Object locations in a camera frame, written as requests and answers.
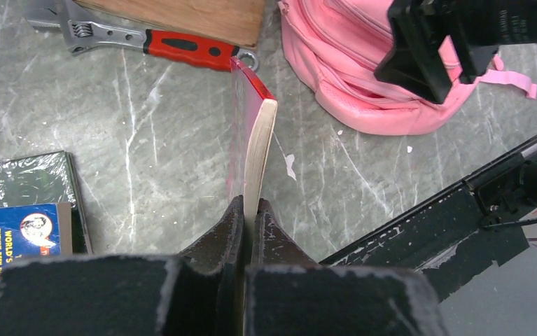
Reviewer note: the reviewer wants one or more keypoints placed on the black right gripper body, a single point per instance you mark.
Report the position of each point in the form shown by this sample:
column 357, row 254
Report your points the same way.
column 476, row 28

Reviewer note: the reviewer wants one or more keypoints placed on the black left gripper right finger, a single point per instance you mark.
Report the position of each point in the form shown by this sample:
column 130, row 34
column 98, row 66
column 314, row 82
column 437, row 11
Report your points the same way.
column 271, row 245

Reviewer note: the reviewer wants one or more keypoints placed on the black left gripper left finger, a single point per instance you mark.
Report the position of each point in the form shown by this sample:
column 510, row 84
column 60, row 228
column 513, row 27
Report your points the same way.
column 221, row 244

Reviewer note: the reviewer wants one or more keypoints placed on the pink sticker book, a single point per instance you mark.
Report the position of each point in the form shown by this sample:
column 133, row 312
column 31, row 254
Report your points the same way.
column 253, row 118

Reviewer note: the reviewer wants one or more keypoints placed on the pink student backpack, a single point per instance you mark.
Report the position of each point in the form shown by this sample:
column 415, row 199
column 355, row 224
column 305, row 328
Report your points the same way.
column 334, row 48

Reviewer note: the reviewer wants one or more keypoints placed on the brown wooden board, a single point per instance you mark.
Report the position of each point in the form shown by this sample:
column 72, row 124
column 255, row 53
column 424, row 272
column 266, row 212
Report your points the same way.
column 236, row 22

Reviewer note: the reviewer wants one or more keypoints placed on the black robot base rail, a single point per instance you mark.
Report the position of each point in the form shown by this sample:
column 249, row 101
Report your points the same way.
column 443, row 237

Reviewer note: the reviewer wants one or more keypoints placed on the orange handled adjustable wrench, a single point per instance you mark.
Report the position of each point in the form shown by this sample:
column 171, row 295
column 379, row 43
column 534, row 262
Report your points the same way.
column 83, row 32

